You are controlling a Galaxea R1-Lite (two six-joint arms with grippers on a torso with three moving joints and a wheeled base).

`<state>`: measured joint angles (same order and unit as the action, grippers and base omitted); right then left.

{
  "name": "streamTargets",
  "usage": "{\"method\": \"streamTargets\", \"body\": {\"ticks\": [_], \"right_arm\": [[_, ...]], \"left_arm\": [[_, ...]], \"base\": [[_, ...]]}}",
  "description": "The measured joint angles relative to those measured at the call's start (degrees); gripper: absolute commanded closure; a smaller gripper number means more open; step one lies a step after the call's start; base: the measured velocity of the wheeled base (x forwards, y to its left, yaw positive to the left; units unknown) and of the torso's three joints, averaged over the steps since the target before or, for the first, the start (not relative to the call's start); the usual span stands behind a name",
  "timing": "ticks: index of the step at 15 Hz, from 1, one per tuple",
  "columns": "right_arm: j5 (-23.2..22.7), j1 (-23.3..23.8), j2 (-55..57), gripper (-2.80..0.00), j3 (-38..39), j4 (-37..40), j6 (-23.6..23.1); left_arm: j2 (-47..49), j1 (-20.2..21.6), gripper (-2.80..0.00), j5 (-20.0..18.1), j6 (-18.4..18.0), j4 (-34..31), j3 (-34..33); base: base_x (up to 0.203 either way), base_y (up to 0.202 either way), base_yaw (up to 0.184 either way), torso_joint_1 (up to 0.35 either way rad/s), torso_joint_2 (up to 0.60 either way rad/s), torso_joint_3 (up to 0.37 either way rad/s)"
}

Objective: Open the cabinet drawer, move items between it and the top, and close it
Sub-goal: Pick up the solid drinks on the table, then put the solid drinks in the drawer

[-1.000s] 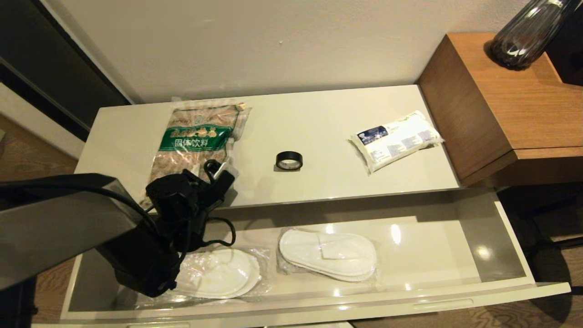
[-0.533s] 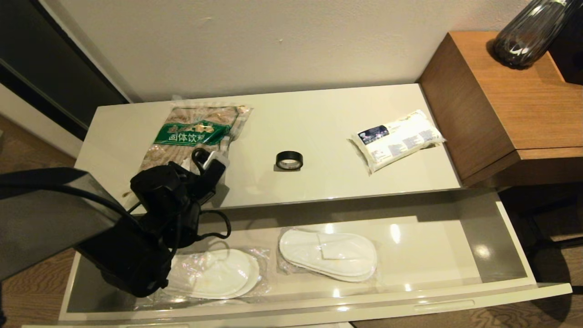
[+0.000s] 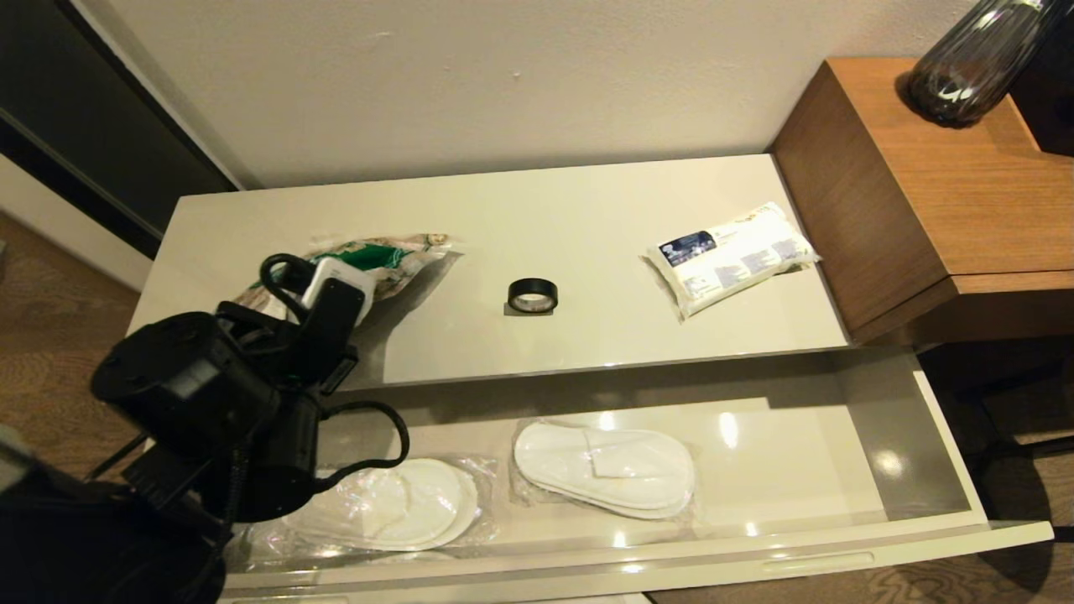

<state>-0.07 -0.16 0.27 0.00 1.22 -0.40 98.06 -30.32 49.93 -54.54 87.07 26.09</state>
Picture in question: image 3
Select green label snack bag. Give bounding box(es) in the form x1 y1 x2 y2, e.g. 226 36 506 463
235 233 461 324

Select black tape roll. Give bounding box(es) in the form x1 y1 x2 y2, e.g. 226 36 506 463
508 278 560 316

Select cream white drawer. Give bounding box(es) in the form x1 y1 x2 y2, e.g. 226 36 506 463
214 348 1054 604

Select white slippers in crinkled wrap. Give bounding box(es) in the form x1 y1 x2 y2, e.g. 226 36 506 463
227 453 502 565

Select white slippers with paper tag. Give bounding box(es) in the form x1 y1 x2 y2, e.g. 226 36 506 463
508 417 699 529

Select dark sliding door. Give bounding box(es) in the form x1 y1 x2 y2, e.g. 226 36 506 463
0 0 240 261

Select white tissue pack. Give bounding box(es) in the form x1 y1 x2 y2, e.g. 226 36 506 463
642 202 820 322

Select wooden side cabinet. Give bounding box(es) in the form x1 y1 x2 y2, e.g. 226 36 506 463
769 57 1074 345

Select dark glass vase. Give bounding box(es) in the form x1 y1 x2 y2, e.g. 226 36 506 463
905 0 1050 129

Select black box on desk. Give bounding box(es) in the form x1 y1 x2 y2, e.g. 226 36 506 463
1007 0 1074 159

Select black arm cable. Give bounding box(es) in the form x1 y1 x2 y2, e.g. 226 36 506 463
84 253 411 538

